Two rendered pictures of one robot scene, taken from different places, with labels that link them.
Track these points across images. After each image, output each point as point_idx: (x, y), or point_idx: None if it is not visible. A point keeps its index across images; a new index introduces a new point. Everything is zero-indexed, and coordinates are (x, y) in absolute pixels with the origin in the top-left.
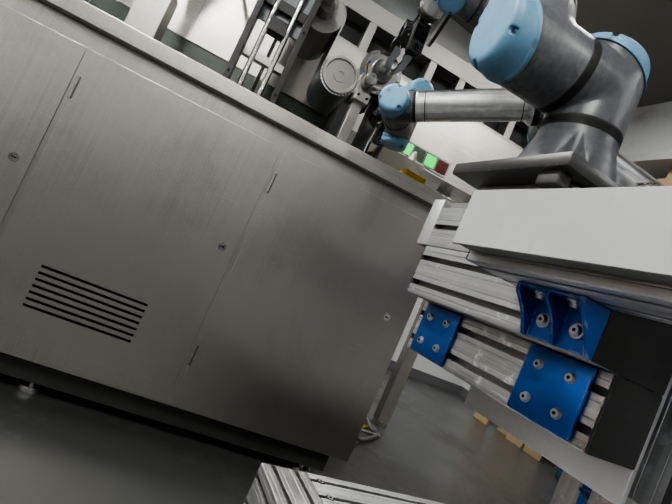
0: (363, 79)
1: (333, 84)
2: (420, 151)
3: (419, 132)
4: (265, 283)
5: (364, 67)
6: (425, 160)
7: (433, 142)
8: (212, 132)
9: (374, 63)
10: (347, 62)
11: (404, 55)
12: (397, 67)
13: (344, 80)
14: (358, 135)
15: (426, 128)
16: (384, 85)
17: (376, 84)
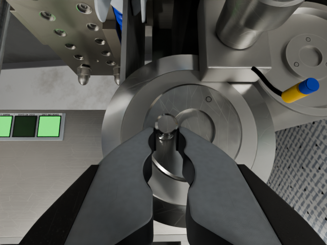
0: (256, 44)
1: (309, 23)
2: (23, 132)
3: (36, 162)
4: None
5: (255, 116)
6: (9, 123)
7: (4, 159)
8: None
9: (241, 137)
10: (310, 107)
11: (151, 220)
12: (149, 145)
13: (289, 46)
14: (142, 65)
15: (25, 175)
16: (155, 95)
17: (186, 82)
